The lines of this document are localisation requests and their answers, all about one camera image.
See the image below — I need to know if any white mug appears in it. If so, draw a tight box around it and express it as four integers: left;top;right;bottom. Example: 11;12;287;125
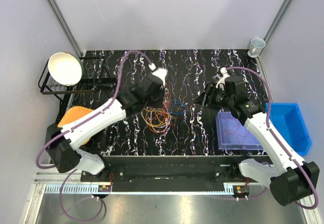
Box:
248;38;266;58

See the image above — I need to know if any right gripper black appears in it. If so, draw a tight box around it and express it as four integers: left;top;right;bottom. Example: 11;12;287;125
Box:
192;82;233;111

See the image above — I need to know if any white bowl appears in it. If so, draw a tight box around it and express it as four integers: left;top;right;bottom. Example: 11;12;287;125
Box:
48;52;84;86

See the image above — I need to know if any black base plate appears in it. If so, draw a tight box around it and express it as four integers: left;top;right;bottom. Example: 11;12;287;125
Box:
80;156;247;194

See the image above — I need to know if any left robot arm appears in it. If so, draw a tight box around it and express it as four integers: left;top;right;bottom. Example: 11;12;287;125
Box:
46;68;168;181

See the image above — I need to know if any blue cable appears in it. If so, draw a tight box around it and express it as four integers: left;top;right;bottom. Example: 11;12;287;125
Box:
169;99;187;120

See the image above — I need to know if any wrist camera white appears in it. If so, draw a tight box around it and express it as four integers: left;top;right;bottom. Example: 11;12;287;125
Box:
148;63;168;86
216;67;230;91

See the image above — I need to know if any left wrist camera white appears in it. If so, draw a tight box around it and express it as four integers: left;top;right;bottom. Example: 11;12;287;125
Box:
148;63;168;86

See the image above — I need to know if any blue plastic bin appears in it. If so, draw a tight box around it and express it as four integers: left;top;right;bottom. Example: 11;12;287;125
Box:
270;103;311;157

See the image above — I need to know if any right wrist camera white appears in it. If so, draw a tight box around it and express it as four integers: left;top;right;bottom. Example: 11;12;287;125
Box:
216;67;230;91

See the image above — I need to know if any orange woven mat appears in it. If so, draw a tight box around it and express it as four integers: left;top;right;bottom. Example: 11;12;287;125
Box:
57;106;96;146

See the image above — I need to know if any black wire dish rack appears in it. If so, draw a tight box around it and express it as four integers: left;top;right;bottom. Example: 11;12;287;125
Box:
37;56;122;108

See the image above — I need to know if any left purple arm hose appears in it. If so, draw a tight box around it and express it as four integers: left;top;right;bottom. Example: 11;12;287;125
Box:
35;50;156;221

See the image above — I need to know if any purple translucent box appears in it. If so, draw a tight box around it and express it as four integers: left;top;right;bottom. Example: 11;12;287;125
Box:
215;112;263;151

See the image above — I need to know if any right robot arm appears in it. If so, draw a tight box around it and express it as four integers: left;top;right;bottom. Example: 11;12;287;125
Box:
193;76;319;209

